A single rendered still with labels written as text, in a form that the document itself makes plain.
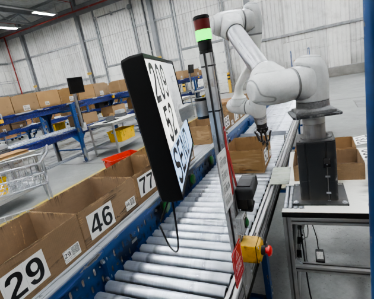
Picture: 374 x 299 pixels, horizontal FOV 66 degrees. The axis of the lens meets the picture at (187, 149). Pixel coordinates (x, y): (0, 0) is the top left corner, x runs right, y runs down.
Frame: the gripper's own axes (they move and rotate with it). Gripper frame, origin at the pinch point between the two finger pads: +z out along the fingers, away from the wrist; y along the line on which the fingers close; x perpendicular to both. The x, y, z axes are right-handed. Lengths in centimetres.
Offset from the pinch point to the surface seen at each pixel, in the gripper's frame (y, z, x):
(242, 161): -13.6, -2.0, -20.1
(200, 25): 8, -111, -90
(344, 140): 53, 15, 20
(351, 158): 55, 8, -10
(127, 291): -32, -33, -136
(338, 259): 43, 82, -36
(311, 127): 34, -43, -47
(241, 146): -23.8, 11.2, 16.2
